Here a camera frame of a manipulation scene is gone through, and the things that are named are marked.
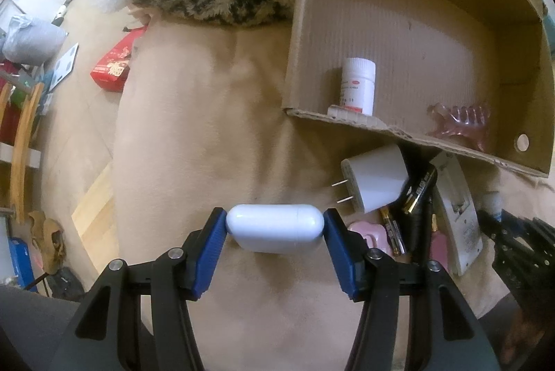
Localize beige bed blanket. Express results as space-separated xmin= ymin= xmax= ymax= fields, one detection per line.
xmin=112 ymin=16 xmax=555 ymax=371

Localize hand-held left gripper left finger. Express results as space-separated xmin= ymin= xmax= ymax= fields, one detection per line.
xmin=48 ymin=207 xmax=227 ymax=371

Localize pink rounded plastic item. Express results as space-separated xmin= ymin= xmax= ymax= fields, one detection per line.
xmin=347 ymin=221 xmax=391 ymax=256

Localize brown cardboard box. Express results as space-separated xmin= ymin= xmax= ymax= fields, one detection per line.
xmin=282 ymin=0 xmax=553 ymax=178

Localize grey cloth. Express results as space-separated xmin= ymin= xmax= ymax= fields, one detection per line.
xmin=0 ymin=284 xmax=84 ymax=371

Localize white pill bottle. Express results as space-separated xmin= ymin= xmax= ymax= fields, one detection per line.
xmin=337 ymin=58 xmax=377 ymax=116

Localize brown slippers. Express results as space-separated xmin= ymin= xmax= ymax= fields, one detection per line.
xmin=28 ymin=210 xmax=64 ymax=275

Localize white rectangular package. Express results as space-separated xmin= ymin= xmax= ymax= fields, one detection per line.
xmin=431 ymin=152 xmax=484 ymax=276

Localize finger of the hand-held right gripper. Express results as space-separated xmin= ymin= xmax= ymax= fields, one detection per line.
xmin=477 ymin=191 xmax=555 ymax=311

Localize blue plastic object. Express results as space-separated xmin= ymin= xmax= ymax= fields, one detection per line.
xmin=0 ymin=236 xmax=38 ymax=292

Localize grey plastic bag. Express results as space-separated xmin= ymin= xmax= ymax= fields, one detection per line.
xmin=2 ymin=15 xmax=69 ymax=66

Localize red snack packet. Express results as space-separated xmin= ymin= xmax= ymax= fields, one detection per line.
xmin=90 ymin=26 xmax=149 ymax=93

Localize pink hair claw clip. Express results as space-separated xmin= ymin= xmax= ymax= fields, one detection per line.
xmin=425 ymin=102 xmax=493 ymax=152

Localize small pink bottle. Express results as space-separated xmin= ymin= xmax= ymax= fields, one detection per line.
xmin=429 ymin=232 xmax=450 ymax=273

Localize white power adapter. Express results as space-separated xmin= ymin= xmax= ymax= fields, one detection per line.
xmin=332 ymin=143 xmax=410 ymax=216

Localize wooden chair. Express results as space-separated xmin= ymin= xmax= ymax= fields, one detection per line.
xmin=0 ymin=71 xmax=45 ymax=224

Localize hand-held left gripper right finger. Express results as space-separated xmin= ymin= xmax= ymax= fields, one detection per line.
xmin=325 ymin=208 xmax=504 ymax=371

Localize slim black gold battery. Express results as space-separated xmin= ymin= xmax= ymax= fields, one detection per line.
xmin=381 ymin=208 xmax=407 ymax=256

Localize large black gold battery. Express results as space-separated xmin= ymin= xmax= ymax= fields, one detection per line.
xmin=401 ymin=165 xmax=438 ymax=216

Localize white rounded plastic case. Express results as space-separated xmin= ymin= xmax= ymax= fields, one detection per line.
xmin=225 ymin=203 xmax=325 ymax=254

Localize white bathroom scale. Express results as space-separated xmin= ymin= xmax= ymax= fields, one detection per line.
xmin=45 ymin=42 xmax=80 ymax=94

